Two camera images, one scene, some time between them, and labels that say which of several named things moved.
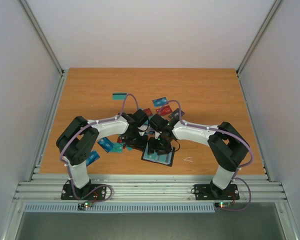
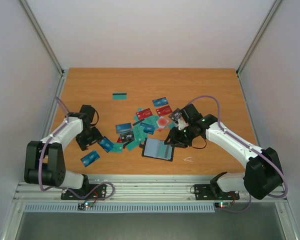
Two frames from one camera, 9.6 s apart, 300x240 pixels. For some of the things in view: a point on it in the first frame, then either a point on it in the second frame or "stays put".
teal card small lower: [118, 148] stays put
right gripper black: [159, 147] to [178, 137]
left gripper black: [141, 146] to [83, 144]
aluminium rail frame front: [152, 188] stays put
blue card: [93, 157] stays put
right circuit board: [221, 204] stays put
